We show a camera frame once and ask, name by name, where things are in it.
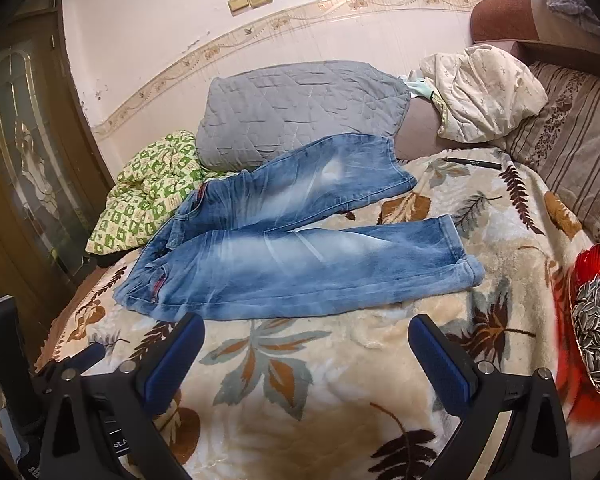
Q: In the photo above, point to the black pen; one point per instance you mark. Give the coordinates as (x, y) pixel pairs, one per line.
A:
(473, 162)

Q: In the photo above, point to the blue denim jeans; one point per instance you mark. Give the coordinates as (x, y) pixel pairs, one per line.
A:
(252, 245)

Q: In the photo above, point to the brown striped cushion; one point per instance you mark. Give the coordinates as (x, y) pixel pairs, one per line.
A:
(562, 143)

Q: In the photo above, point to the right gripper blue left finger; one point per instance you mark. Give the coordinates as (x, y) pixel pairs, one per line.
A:
(167, 362)

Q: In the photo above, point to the beige wall switch plate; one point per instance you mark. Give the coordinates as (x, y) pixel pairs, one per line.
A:
(237, 6)

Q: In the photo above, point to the brown sofa headboard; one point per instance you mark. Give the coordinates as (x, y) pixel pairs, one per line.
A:
(528, 30)

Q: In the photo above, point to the grey quilted pillow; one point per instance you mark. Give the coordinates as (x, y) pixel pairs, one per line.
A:
(255, 116)

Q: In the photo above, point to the wooden door with glass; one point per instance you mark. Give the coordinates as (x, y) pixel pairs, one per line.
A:
(53, 181)

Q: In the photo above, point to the leaf print plush blanket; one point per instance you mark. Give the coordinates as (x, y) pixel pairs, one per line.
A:
(343, 397)

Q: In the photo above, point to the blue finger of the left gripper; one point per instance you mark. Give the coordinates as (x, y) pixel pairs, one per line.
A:
(86, 358)

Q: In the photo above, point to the red bowl of sunflower seeds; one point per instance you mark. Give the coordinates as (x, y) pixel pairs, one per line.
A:
(585, 311)

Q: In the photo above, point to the green white patterned blanket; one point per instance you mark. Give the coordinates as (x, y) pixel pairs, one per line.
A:
(148, 191)

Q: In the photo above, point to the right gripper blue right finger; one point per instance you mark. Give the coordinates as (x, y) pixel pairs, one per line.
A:
(449, 369)

